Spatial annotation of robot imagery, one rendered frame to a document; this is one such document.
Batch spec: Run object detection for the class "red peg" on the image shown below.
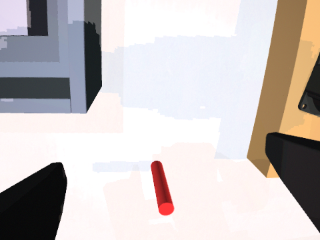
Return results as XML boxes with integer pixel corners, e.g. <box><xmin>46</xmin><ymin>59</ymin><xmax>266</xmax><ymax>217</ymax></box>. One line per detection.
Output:
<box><xmin>150</xmin><ymin>161</ymin><xmax>174</xmax><ymax>215</ymax></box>

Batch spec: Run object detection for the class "white square plate with hole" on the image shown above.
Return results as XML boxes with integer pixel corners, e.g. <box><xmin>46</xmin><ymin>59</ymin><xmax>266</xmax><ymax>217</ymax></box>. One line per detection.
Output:
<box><xmin>0</xmin><ymin>0</ymin><xmax>48</xmax><ymax>37</ymax></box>

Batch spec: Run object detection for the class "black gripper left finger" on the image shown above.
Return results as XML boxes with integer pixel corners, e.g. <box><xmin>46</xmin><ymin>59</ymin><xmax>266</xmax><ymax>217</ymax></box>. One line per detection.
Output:
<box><xmin>0</xmin><ymin>162</ymin><xmax>67</xmax><ymax>240</ymax></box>

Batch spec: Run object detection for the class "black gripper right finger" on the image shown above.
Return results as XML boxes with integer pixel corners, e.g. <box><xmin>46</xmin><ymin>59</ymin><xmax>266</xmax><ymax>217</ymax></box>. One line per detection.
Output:
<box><xmin>265</xmin><ymin>133</ymin><xmax>320</xmax><ymax>232</ymax></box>

